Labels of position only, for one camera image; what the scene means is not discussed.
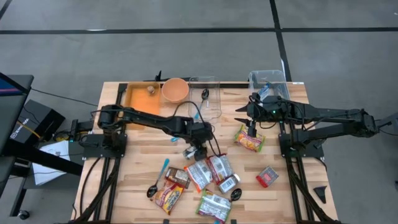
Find spice jar with tan lid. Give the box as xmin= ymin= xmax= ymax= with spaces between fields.
xmin=182 ymin=146 xmax=199 ymax=161

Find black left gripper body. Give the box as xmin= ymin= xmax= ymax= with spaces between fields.
xmin=186 ymin=121 xmax=215 ymax=149

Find thin black floor cable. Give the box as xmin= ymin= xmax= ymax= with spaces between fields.
xmin=30 ymin=87 xmax=99 ymax=108

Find thick black cable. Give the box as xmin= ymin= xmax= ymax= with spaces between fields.
xmin=79 ymin=157 xmax=103 ymax=218

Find white paper sheets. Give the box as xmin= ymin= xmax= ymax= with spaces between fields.
xmin=32 ymin=139 xmax=72 ymax=187

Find grey stand with cable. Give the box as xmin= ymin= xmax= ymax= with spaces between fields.
xmin=369 ymin=111 xmax=398 ymax=137

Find spice jar with white lid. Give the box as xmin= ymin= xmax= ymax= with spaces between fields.
xmin=217 ymin=173 xmax=241 ymax=194

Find yellow cable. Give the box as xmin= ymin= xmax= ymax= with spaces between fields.
xmin=17 ymin=120 xmax=42 ymax=139

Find orange ramen packet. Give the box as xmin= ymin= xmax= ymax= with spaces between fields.
xmin=183 ymin=159 xmax=214 ymax=194

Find black desk frame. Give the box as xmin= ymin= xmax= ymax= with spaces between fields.
xmin=0 ymin=136 xmax=84 ymax=218

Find green yellow ramen packet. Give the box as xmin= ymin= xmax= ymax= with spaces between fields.
xmin=233 ymin=124 xmax=266 ymax=153

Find small red box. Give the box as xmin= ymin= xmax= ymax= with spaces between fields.
xmin=256 ymin=166 xmax=279 ymax=189

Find orange plastic tray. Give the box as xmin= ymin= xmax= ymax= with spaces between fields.
xmin=121 ymin=81 xmax=162 ymax=130

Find black plastic wedge mount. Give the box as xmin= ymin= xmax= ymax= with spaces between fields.
xmin=313 ymin=185 xmax=328 ymax=205

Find small clear plastic bin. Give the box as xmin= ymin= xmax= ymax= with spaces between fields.
xmin=187 ymin=75 xmax=222 ymax=125

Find lime chili ramen packet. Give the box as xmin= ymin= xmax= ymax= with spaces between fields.
xmin=195 ymin=188 xmax=233 ymax=224

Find silver seasoning wrapper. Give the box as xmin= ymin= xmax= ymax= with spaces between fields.
xmin=164 ymin=167 xmax=191 ymax=190

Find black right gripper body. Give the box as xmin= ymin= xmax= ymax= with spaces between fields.
xmin=247 ymin=95 xmax=282 ymax=138

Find large clear plastic bin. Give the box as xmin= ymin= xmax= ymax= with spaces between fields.
xmin=248 ymin=69 xmax=294 ymax=122

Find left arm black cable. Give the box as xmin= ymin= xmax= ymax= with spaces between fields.
xmin=172 ymin=101 xmax=222 ymax=156

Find orange bowl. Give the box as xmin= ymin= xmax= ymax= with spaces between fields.
xmin=161 ymin=77 xmax=190 ymax=104

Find red yellow ramen packet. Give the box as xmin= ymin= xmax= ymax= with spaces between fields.
xmin=150 ymin=179 xmax=186 ymax=216

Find black computer monitor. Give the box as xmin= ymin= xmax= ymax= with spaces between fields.
xmin=0 ymin=72 xmax=34 ymax=156

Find blue ramen packet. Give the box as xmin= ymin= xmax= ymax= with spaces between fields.
xmin=257 ymin=83 xmax=272 ymax=102

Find black computer case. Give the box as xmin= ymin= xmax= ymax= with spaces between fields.
xmin=9 ymin=99 xmax=67 ymax=147

